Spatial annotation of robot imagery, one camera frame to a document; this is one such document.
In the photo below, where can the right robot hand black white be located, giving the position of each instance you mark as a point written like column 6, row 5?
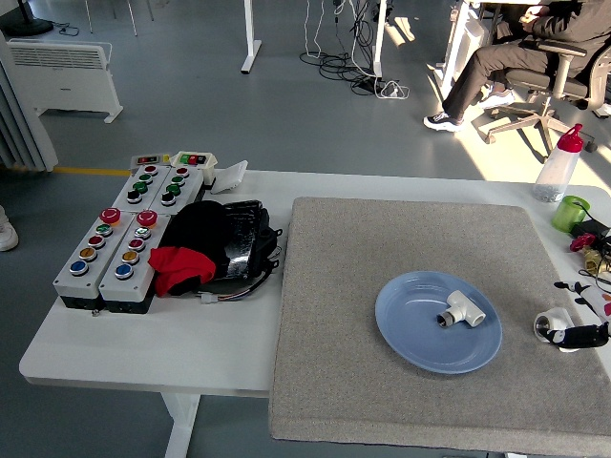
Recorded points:
column 582, row 336

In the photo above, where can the white tee pipe threaded nipple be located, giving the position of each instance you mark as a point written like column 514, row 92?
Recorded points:
column 462, row 305

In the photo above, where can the blue plate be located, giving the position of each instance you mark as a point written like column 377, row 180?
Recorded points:
column 415, row 334

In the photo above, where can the black power adapter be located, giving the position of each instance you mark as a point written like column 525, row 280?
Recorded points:
column 592, row 226

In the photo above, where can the green plastic cup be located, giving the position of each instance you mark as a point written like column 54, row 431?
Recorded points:
column 565, row 214

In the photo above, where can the clear squeeze bottle red cap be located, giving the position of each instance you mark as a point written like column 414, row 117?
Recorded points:
column 556, row 174

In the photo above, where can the grey-brown mat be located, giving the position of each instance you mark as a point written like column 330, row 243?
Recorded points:
column 343, row 310

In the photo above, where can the grey office chair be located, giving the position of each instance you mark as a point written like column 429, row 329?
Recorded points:
column 539, row 81

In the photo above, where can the seated person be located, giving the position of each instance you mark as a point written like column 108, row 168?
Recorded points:
column 496, row 57

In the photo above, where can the white desk side panel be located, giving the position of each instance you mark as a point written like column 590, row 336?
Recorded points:
column 460, row 43

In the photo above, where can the black glossy device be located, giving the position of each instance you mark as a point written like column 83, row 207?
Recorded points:
column 243, row 238

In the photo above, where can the white desk leg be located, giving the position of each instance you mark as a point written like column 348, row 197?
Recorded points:
column 250, row 43
column 378, row 38

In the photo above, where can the white plastic cover piece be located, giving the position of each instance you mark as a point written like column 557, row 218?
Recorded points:
column 229, row 177

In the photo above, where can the black cloth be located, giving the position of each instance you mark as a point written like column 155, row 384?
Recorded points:
column 200, row 231

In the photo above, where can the red cloth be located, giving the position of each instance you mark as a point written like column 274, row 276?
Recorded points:
column 179, row 264

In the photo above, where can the white table leg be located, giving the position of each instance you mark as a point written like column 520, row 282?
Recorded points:
column 181, row 424

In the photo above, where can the four-button box blue yellow red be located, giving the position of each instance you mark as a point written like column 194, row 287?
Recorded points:
column 78, row 281
column 124, row 286

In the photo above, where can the white electric heater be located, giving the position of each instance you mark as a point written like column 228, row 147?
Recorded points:
column 62, row 76

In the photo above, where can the standing person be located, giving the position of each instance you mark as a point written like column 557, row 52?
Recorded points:
column 6, row 236

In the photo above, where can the grey ribbed partition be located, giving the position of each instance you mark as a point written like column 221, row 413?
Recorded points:
column 19, row 124

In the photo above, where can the black fan base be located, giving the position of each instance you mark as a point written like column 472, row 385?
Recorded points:
column 26, row 25

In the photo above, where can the white switch box red green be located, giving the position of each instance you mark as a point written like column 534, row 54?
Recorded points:
column 193, row 164

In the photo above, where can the small grey switch plate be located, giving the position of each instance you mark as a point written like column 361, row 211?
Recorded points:
column 145, row 160

